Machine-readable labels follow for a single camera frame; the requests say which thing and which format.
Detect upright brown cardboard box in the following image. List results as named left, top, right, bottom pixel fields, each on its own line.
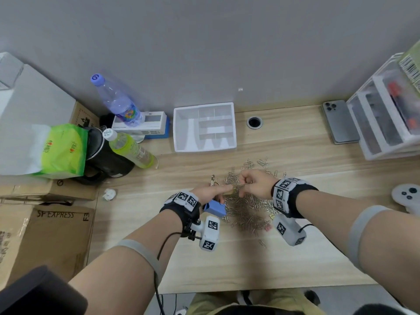
left=70, top=101, right=101, bottom=128

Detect person's right hand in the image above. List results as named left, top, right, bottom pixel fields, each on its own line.
left=238, top=169, right=280, bottom=200

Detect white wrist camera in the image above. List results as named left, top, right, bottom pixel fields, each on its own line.
left=190, top=214, right=221, bottom=252
left=272, top=213, right=308, bottom=247

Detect white and green carton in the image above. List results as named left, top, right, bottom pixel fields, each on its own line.
left=399, top=41, right=420, bottom=92

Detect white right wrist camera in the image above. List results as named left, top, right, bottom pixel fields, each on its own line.
left=272, top=213, right=308, bottom=247

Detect person's left forearm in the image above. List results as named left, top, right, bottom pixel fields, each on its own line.
left=67, top=208, right=184, bottom=315

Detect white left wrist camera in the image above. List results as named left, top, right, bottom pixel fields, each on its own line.
left=190, top=214, right=221, bottom=252

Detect person's olive trousers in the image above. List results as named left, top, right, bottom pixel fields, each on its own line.
left=185, top=288, right=326, bottom=315

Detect white drawer organizer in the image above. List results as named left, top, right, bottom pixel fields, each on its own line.
left=346, top=52, right=420, bottom=161

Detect person's black sleeve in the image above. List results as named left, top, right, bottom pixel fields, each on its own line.
left=0, top=265, right=88, bottom=315

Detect black kettle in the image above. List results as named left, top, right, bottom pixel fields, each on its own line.
left=73, top=126, right=135, bottom=186

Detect green drink bottle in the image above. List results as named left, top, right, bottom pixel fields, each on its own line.
left=102, top=128, right=158, bottom=169

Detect white desk organizer tray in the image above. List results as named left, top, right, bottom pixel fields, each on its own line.
left=173, top=102, right=238, bottom=153

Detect clear purple-capped water bottle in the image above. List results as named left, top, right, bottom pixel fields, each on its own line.
left=91, top=73, right=145, bottom=127

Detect flat brown cardboard box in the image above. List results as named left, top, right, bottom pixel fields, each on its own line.
left=0, top=175, right=99, bottom=204

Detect white board panel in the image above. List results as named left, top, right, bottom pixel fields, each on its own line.
left=0, top=52, right=77, bottom=176

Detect black left camera cable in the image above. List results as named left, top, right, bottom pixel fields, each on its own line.
left=154, top=231, right=184, bottom=315

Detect black right marker wristband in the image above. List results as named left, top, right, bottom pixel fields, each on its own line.
left=271, top=177, right=319, bottom=219

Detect large blue binder clip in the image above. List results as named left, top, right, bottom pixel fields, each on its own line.
left=203, top=199, right=227, bottom=217

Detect white printed carton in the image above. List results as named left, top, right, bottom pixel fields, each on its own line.
left=111, top=111, right=167, bottom=136

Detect person's left hand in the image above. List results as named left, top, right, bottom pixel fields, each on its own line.
left=191, top=184, right=235, bottom=207

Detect black marker wristband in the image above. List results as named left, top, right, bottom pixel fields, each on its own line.
left=160, top=190, right=201, bottom=238
left=271, top=177, right=319, bottom=219

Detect blue flat box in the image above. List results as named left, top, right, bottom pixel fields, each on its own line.
left=144, top=115, right=171, bottom=140

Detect green tissue pack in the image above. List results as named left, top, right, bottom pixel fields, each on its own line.
left=0, top=122, right=88, bottom=179

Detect person's right forearm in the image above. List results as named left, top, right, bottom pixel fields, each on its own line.
left=295, top=190, right=420, bottom=312

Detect black left marker wristband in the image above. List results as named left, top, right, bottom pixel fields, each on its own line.
left=160, top=190, right=201, bottom=238

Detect large printed cardboard box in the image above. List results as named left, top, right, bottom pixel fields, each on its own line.
left=0, top=203, right=96, bottom=291

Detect white handheld controller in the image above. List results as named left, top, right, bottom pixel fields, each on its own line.
left=391, top=183, right=420, bottom=215

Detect pile of silver paper clips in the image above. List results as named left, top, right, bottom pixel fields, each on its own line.
left=210, top=157, right=288, bottom=250

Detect grey smartphone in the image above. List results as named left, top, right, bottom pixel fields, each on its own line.
left=321, top=100, right=361, bottom=145

